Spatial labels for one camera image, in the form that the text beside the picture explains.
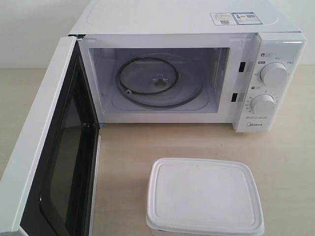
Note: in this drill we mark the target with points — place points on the white lidded plastic container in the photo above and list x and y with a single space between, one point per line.
203 197

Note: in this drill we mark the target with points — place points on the white microwave oven body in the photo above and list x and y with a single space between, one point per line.
230 57

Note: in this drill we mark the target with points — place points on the lower white timer knob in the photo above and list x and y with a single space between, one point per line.
263 104

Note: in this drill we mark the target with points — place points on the blue white warning sticker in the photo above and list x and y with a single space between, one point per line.
235 18

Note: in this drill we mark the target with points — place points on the upper white power knob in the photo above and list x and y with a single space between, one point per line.
274 73

